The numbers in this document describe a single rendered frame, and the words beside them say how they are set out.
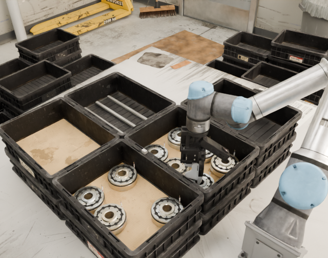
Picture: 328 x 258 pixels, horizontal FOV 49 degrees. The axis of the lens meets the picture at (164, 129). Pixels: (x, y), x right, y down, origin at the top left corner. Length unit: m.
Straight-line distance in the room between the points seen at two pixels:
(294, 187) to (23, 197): 1.01
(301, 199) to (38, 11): 4.22
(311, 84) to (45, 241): 1.01
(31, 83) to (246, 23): 2.67
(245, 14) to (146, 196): 3.44
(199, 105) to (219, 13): 3.58
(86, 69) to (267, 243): 2.17
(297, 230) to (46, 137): 1.00
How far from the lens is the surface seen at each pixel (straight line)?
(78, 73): 2.92
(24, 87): 2.64
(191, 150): 1.17
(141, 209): 1.22
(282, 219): 1.13
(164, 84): 2.06
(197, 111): 1.10
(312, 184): 0.99
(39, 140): 1.56
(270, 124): 1.60
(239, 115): 1.06
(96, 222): 1.08
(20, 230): 1.43
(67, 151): 1.47
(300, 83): 1.20
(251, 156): 1.27
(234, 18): 4.52
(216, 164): 1.33
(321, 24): 3.48
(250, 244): 1.20
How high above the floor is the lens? 1.77
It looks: 38 degrees down
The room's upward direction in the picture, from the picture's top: 1 degrees counter-clockwise
